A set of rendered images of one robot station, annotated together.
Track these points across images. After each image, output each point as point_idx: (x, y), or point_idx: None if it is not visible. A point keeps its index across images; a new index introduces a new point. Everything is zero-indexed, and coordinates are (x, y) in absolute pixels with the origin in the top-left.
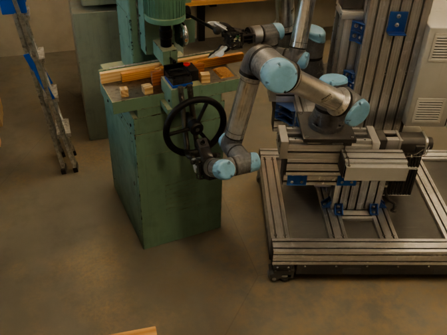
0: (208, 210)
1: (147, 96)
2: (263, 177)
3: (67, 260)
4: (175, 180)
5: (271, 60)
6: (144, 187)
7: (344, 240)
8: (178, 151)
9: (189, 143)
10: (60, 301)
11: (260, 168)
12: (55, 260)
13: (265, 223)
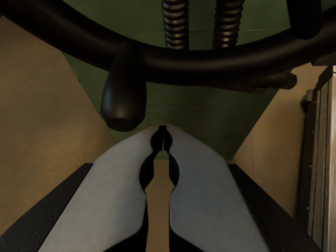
0: (220, 144)
1: None
2: (332, 116)
3: (41, 146)
4: (166, 101)
5: None
6: (100, 100)
7: None
8: (77, 49)
9: (188, 11)
10: (0, 206)
11: (322, 93)
12: (31, 141)
13: (304, 195)
